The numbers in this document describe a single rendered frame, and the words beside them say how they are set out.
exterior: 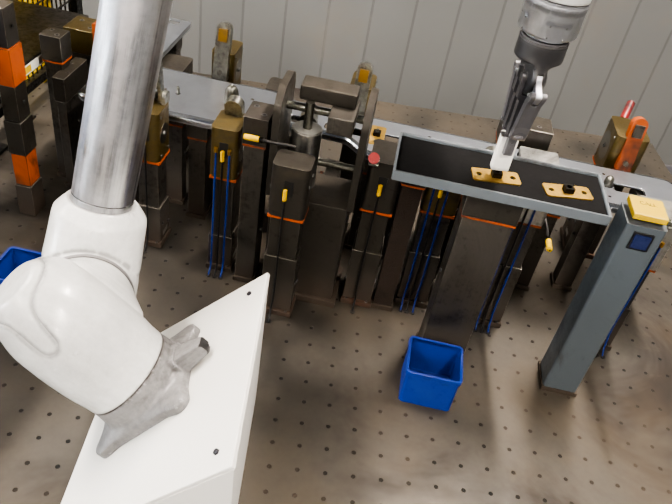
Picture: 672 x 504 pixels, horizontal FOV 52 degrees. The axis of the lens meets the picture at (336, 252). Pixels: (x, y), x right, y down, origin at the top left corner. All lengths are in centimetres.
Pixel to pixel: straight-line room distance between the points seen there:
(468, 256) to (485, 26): 229
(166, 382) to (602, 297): 79
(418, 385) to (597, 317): 36
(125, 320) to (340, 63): 262
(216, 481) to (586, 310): 78
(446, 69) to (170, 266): 223
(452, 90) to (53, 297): 283
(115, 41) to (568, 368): 104
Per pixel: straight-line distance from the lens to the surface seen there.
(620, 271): 133
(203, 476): 91
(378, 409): 137
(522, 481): 137
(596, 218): 121
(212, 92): 167
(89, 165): 113
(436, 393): 137
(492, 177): 121
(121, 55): 107
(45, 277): 102
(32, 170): 173
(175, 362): 107
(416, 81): 354
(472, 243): 127
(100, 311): 102
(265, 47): 350
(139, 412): 107
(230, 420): 94
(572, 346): 145
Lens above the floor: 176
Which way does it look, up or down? 39 degrees down
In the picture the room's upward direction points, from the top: 11 degrees clockwise
